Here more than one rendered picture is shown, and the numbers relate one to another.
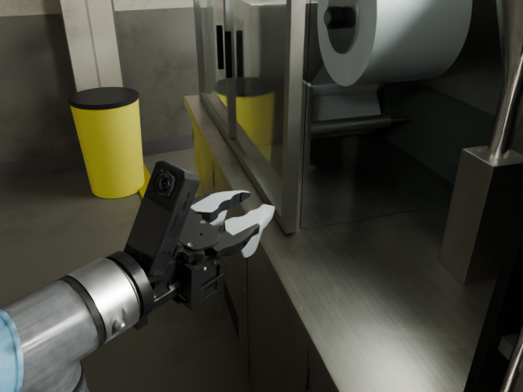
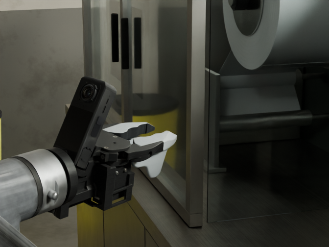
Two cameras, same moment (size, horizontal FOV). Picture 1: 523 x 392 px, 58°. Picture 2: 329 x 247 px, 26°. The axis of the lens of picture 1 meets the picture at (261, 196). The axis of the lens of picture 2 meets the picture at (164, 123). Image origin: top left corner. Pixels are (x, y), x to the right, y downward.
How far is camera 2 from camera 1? 0.45 m
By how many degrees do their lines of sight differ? 14
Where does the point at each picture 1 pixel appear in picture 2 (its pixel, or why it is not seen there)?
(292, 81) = (194, 54)
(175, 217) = (97, 117)
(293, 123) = (196, 98)
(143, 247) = (69, 144)
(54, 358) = (9, 203)
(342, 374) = not seen: outside the picture
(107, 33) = not seen: outside the picture
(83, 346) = (28, 202)
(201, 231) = (115, 141)
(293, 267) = not seen: outside the picture
